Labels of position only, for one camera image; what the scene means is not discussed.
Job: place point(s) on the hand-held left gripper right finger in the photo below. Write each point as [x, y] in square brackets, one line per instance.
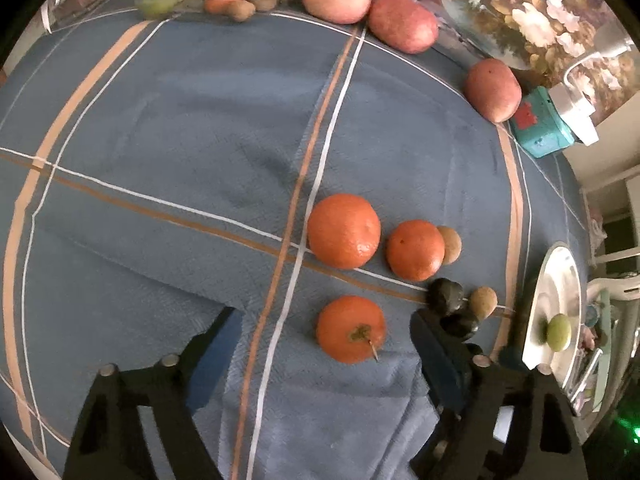
[436, 360]

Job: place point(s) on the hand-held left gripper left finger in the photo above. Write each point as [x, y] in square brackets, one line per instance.
[216, 360]

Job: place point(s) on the orange with green stem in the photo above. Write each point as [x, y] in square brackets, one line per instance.
[350, 330]

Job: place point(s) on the dark round fruit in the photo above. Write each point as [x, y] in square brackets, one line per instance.
[444, 296]
[462, 324]

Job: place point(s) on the medium orange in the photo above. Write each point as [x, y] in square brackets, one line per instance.
[414, 251]

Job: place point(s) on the green round fruit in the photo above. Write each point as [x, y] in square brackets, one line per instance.
[558, 332]

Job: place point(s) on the white plate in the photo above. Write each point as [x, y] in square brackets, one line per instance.
[557, 300]

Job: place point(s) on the large orange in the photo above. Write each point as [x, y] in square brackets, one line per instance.
[344, 230]

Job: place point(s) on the blue plaid tablecloth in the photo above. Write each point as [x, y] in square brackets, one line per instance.
[175, 160]

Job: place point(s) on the teal box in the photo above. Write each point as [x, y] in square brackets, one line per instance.
[542, 125]

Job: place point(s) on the red potato right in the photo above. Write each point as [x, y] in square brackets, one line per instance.
[493, 90]

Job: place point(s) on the red potato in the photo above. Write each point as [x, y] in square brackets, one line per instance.
[403, 23]
[493, 90]

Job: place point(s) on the white power adapter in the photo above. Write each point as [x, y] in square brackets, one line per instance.
[575, 110]

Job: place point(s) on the red potato centre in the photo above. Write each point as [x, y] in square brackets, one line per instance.
[403, 23]

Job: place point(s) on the brown kiwi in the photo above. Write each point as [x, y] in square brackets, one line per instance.
[265, 1]
[243, 10]

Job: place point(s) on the floral printed cloth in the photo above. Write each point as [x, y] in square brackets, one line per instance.
[525, 15]

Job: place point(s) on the small orange fruit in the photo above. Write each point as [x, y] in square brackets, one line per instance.
[223, 0]

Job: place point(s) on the white desk lamp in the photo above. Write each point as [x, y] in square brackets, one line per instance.
[607, 42]

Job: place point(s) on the green fruit in bowl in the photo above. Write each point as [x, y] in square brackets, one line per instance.
[157, 4]

